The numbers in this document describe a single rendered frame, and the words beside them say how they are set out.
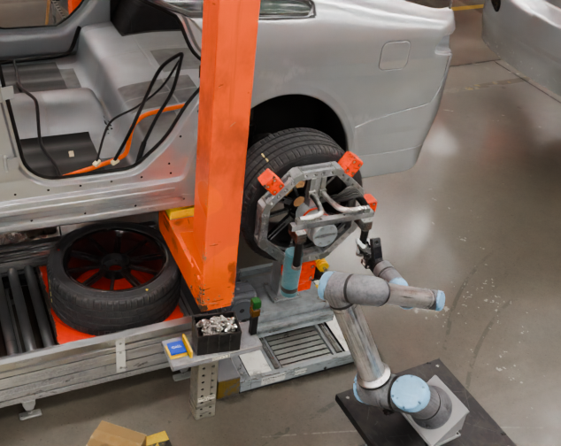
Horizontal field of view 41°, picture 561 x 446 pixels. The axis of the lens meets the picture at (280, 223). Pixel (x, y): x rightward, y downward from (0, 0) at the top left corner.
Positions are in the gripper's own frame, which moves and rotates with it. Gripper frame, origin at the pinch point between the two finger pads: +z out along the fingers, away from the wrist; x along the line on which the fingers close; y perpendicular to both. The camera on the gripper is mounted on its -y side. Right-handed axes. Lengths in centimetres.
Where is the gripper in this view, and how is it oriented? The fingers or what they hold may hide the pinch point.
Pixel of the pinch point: (360, 238)
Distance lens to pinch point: 357.6
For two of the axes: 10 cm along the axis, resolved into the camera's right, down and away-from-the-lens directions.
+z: -4.0, -5.7, 7.2
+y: -1.1, 8.1, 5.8
